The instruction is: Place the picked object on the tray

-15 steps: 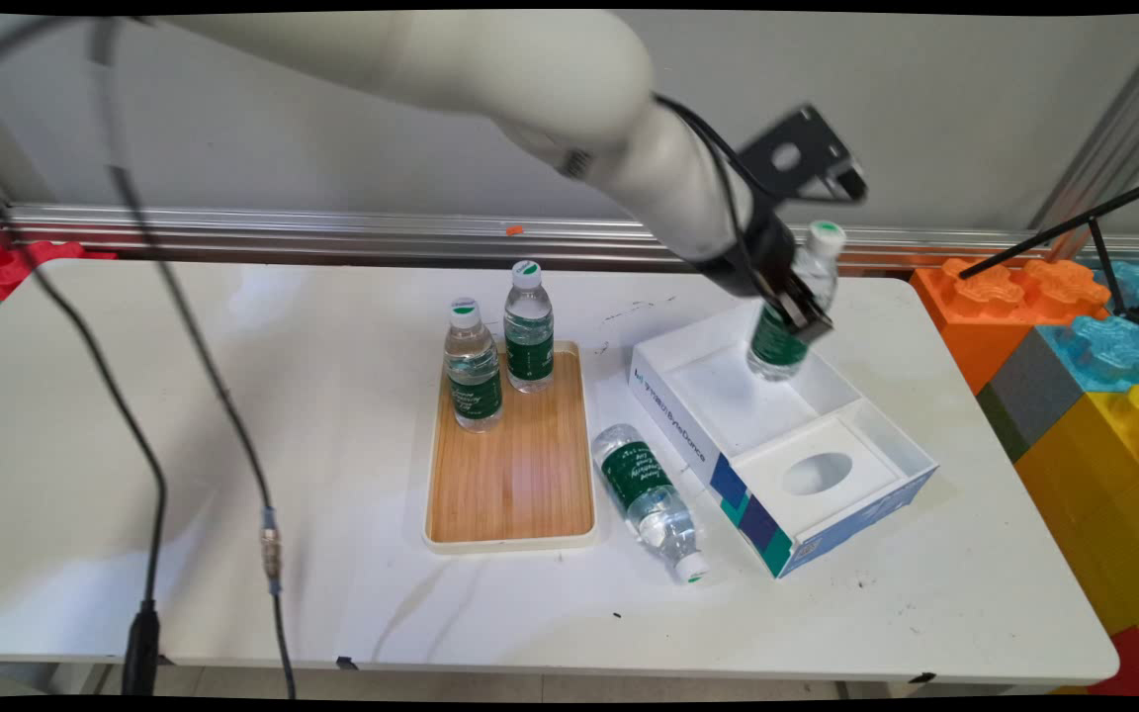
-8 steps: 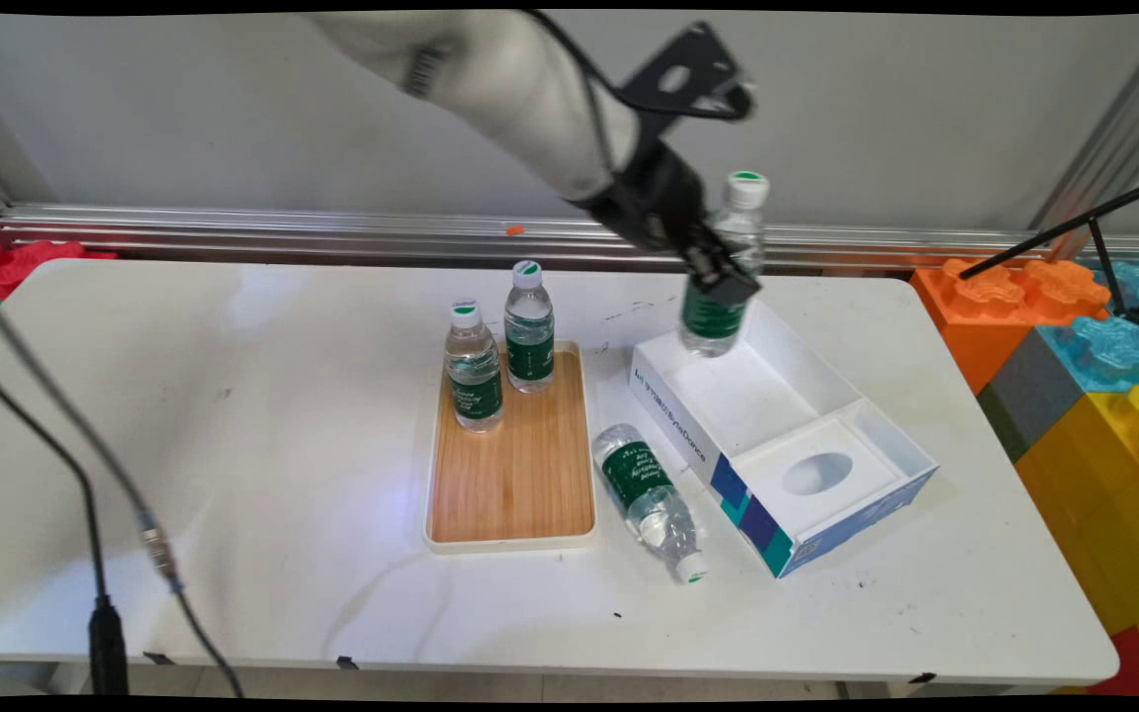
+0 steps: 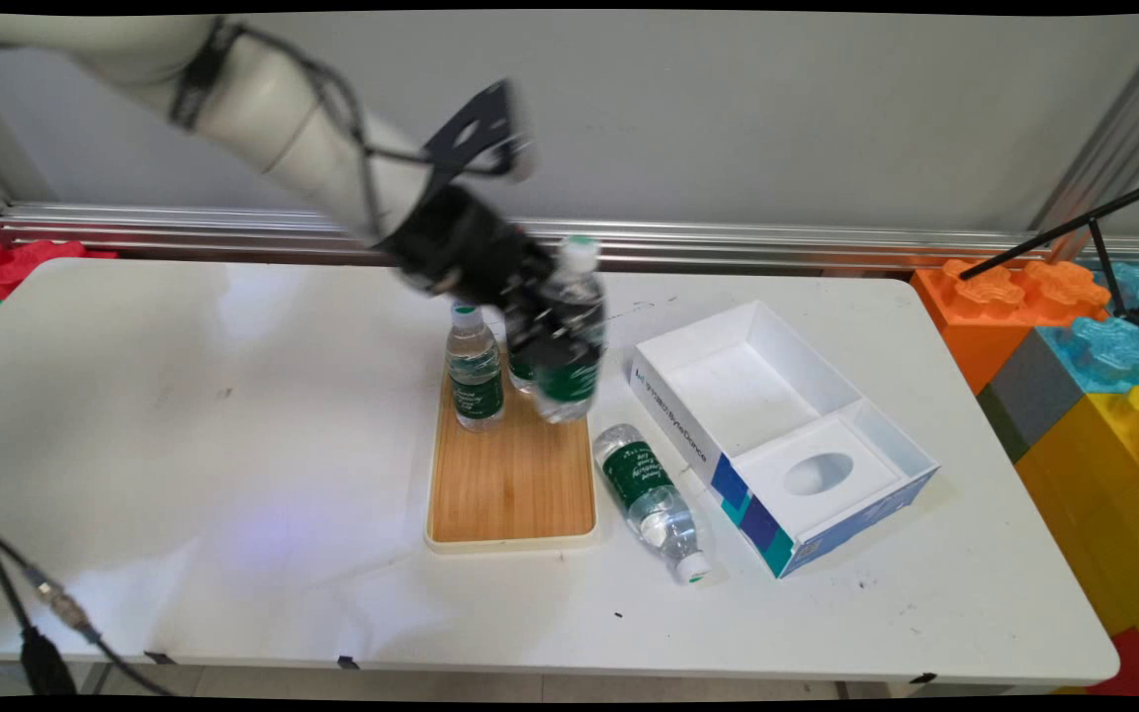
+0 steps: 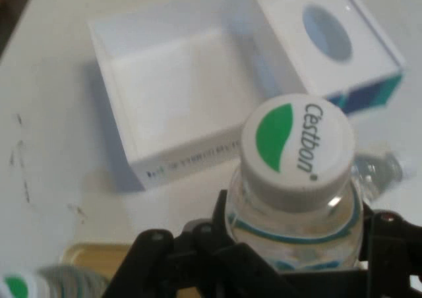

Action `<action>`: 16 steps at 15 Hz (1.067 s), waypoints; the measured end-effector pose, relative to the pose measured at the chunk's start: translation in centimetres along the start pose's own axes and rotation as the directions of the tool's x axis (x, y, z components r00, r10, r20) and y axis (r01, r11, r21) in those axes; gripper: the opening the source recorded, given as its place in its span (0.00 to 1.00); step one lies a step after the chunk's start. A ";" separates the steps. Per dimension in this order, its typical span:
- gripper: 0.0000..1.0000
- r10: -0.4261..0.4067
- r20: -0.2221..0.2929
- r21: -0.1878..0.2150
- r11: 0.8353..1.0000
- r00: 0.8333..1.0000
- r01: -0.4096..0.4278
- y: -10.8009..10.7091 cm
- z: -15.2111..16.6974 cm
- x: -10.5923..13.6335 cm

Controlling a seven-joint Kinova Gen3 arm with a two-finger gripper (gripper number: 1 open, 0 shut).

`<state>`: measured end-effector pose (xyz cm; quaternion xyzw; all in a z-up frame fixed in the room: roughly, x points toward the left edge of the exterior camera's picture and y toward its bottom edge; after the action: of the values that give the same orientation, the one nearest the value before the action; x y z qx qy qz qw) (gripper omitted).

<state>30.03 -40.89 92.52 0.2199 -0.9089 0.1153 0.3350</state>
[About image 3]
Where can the white cardboard box, blue print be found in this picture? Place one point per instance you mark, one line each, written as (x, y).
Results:
(728, 381)

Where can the yellow giant toy block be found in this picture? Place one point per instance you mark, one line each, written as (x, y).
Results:
(1113, 514)

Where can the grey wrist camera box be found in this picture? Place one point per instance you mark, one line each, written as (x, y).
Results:
(481, 129)

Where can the red giant toy blocks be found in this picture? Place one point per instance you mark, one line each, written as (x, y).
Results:
(21, 259)

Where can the red giant toy block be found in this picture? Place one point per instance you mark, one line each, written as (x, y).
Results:
(1138, 667)

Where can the bamboo tray with cream rim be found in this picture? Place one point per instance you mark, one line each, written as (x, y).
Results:
(515, 475)

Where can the light blue giant toy block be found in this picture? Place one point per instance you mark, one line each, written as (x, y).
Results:
(1138, 282)
(1103, 351)

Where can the orange giant toy block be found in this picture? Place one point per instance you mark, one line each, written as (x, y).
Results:
(985, 316)

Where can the horizontal aluminium rail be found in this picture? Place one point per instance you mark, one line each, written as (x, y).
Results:
(728, 240)

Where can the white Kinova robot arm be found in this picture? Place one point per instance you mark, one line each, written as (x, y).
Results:
(263, 109)

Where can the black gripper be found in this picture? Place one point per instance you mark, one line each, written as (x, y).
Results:
(461, 247)

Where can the black tripod stand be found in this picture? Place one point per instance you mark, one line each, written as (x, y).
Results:
(1103, 247)

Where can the green label water bottle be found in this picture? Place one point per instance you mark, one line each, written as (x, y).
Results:
(644, 485)
(520, 374)
(476, 381)
(569, 396)

